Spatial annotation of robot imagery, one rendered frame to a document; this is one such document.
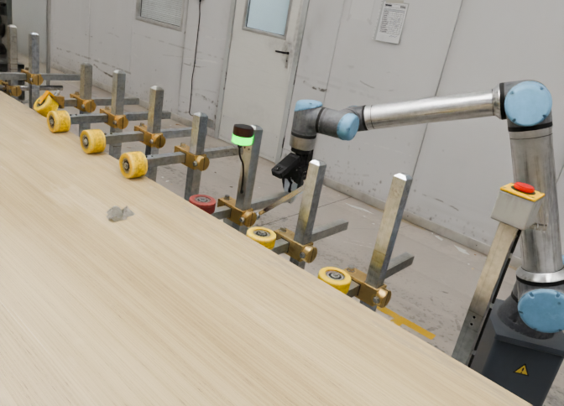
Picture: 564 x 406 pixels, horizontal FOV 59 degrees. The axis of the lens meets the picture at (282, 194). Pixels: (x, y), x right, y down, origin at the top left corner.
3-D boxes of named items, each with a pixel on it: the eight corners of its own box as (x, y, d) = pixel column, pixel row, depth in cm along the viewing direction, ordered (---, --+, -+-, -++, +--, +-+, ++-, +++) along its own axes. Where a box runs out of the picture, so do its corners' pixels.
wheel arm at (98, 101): (135, 102, 238) (135, 96, 237) (138, 104, 236) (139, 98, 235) (60, 105, 211) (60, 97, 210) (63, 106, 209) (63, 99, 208)
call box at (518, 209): (499, 215, 109) (511, 181, 106) (532, 227, 104) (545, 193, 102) (488, 221, 103) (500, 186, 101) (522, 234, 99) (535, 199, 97)
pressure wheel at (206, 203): (200, 224, 158) (204, 190, 154) (216, 234, 153) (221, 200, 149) (180, 229, 152) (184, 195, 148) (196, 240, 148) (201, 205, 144)
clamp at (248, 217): (227, 210, 167) (229, 195, 165) (255, 226, 159) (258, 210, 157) (214, 212, 163) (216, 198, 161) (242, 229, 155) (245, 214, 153)
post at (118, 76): (114, 183, 211) (121, 69, 194) (118, 186, 209) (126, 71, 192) (107, 184, 208) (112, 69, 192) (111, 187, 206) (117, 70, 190)
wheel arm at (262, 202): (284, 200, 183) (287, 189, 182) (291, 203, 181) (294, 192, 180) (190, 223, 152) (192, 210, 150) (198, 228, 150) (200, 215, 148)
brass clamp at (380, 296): (348, 280, 138) (352, 264, 137) (389, 304, 130) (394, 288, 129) (335, 287, 134) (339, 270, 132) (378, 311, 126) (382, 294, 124)
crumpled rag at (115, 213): (115, 205, 135) (116, 198, 135) (138, 212, 134) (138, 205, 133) (96, 217, 127) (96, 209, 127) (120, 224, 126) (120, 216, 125)
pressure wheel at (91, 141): (99, 124, 172) (108, 141, 169) (91, 139, 177) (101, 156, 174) (82, 125, 167) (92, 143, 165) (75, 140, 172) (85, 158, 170)
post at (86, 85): (85, 169, 226) (88, 62, 209) (88, 171, 224) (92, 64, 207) (77, 169, 224) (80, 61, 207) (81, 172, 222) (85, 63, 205)
